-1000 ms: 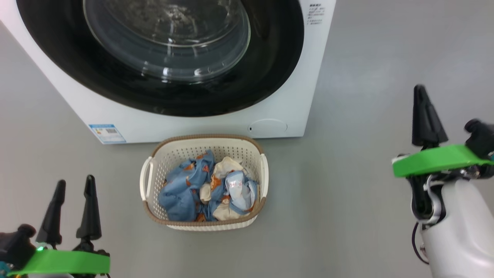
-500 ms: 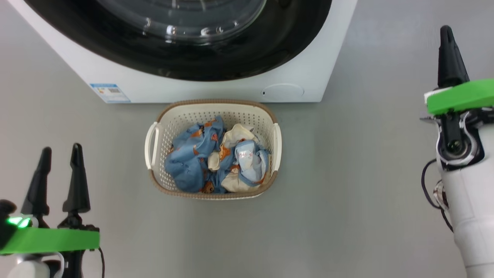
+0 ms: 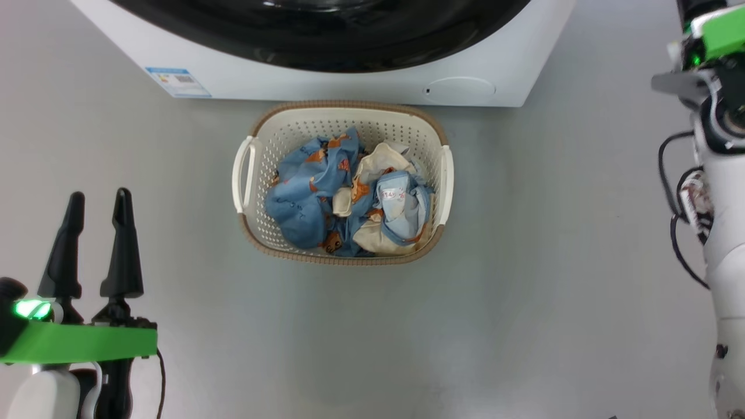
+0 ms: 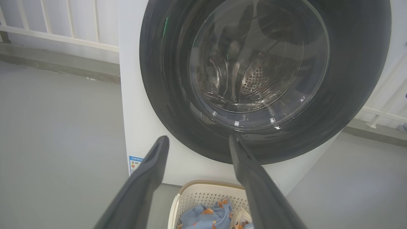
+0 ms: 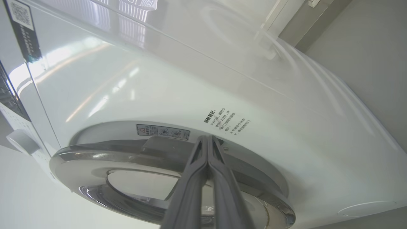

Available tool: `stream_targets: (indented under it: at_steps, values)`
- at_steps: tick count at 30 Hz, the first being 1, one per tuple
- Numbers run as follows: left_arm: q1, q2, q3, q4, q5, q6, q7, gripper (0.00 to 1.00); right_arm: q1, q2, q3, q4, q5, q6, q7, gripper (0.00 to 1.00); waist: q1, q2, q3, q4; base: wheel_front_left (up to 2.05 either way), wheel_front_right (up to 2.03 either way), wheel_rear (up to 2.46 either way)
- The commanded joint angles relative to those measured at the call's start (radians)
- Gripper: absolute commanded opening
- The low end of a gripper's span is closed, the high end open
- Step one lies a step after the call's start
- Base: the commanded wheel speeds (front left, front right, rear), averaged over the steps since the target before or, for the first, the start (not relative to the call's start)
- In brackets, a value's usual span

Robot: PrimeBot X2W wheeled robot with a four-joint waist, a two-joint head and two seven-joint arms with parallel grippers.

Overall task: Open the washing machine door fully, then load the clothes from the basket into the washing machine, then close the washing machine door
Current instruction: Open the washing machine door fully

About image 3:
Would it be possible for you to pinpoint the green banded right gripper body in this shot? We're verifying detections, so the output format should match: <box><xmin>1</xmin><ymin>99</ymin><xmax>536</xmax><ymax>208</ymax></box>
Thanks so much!
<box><xmin>651</xmin><ymin>0</ymin><xmax>745</xmax><ymax>109</ymax></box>

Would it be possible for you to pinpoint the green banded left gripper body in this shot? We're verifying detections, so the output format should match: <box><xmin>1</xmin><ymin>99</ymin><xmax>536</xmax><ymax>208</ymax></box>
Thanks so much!
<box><xmin>0</xmin><ymin>297</ymin><xmax>159</xmax><ymax>419</ymax></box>

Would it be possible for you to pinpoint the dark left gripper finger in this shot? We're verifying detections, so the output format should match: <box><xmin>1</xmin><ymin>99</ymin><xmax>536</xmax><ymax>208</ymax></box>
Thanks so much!
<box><xmin>100</xmin><ymin>187</ymin><xmax>144</xmax><ymax>300</ymax></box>
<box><xmin>38</xmin><ymin>191</ymin><xmax>86</xmax><ymax>300</ymax></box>

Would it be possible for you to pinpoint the blue bear print garment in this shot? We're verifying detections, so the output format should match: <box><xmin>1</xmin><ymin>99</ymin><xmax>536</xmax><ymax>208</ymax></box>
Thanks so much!
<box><xmin>265</xmin><ymin>128</ymin><xmax>379</xmax><ymax>258</ymax></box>

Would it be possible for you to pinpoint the cream garment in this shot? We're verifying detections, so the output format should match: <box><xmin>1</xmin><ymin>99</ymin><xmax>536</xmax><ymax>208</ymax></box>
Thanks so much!
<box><xmin>333</xmin><ymin>141</ymin><xmax>434</xmax><ymax>257</ymax></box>

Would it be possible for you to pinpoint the light blue garment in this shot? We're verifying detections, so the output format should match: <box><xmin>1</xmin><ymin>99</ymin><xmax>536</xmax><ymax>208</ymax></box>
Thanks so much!
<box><xmin>372</xmin><ymin>170</ymin><xmax>436</xmax><ymax>245</ymax></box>

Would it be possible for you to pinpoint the black round washer door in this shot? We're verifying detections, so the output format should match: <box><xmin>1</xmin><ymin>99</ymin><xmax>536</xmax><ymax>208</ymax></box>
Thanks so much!
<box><xmin>108</xmin><ymin>0</ymin><xmax>533</xmax><ymax>73</ymax></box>

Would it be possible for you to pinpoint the cream perforated laundry basket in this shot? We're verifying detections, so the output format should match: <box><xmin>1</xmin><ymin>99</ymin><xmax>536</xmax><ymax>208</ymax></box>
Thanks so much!
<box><xmin>232</xmin><ymin>100</ymin><xmax>455</xmax><ymax>267</ymax></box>

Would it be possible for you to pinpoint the white front-load washing machine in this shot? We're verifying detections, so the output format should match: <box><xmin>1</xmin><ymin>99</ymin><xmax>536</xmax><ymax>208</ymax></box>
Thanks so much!
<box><xmin>70</xmin><ymin>0</ymin><xmax>577</xmax><ymax>108</ymax></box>

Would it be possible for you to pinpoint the blue energy label sticker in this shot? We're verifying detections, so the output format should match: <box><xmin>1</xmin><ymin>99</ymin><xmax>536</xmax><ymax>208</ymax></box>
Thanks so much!
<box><xmin>146</xmin><ymin>67</ymin><xmax>211</xmax><ymax>98</ymax></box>

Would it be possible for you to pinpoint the round white filter cover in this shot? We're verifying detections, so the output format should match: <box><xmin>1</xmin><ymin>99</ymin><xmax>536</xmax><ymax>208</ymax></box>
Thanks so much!
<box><xmin>422</xmin><ymin>77</ymin><xmax>496</xmax><ymax>105</ymax></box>

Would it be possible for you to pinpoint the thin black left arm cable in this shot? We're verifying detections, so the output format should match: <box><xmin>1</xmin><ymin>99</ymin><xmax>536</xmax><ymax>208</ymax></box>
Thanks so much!
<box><xmin>152</xmin><ymin>348</ymin><xmax>166</xmax><ymax>419</ymax></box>

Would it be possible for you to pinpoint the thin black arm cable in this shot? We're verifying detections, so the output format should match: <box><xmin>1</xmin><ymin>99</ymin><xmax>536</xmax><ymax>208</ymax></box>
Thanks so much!
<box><xmin>152</xmin><ymin>348</ymin><xmax>166</xmax><ymax>419</ymax></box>
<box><xmin>658</xmin><ymin>131</ymin><xmax>712</xmax><ymax>290</ymax></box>

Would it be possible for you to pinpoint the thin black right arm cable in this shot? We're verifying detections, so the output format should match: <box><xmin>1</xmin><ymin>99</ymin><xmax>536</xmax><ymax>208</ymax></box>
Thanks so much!
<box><xmin>658</xmin><ymin>131</ymin><xmax>712</xmax><ymax>290</ymax></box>

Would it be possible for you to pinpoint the white cable tag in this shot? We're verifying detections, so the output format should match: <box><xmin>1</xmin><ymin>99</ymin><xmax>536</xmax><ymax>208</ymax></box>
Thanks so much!
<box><xmin>681</xmin><ymin>173</ymin><xmax>714</xmax><ymax>233</ymax></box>

